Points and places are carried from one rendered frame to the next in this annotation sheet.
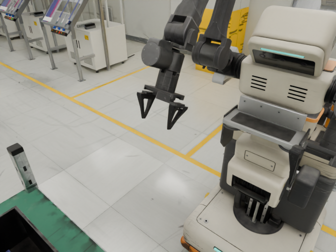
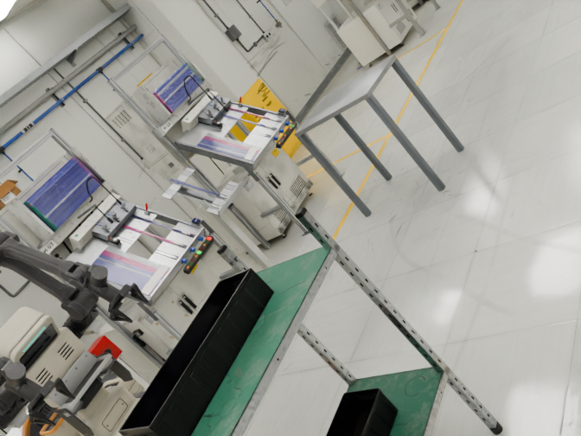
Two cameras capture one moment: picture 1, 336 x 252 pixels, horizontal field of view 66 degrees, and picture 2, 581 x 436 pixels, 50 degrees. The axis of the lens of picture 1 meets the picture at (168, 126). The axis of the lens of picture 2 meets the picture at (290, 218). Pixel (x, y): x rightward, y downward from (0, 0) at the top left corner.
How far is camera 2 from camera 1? 1.86 m
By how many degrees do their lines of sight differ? 74
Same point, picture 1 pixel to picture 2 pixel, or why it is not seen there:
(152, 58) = (20, 369)
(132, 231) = not seen: outside the picture
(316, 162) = not seen: hidden behind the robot
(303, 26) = (22, 322)
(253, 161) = (115, 421)
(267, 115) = (75, 380)
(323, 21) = (25, 311)
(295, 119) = (86, 358)
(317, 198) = not seen: hidden behind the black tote
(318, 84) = (65, 333)
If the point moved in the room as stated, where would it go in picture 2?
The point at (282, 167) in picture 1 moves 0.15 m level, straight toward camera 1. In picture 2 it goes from (124, 393) to (145, 384)
